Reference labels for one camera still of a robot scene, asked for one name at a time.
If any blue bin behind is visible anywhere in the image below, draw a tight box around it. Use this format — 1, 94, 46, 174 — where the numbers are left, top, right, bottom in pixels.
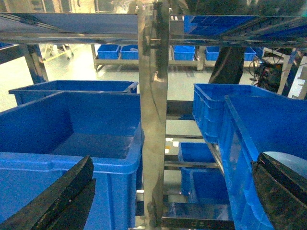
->
9, 80, 139, 105

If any steel shelf rack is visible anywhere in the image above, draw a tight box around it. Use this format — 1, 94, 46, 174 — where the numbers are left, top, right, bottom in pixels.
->
0, 0, 307, 230

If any blue bin left rear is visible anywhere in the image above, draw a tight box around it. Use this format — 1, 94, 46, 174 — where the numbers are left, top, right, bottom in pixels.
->
192, 83, 277, 144

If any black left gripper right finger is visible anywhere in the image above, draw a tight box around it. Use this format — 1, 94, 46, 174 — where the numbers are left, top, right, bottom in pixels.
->
251, 152, 307, 230

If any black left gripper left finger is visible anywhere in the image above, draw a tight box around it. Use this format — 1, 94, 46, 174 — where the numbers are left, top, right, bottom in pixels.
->
0, 156, 96, 230

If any light blue round tray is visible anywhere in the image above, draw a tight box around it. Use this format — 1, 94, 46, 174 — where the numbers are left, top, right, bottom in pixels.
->
263, 151, 307, 178

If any blue bin lower shelf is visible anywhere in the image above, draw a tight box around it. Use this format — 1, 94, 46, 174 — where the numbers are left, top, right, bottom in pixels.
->
178, 142, 229, 204

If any blue bin on shelf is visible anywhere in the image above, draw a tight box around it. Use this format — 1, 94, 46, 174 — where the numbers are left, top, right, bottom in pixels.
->
0, 92, 143, 230

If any blue crate right shelf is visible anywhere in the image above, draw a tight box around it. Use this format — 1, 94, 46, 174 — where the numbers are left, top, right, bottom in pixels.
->
218, 95, 307, 230

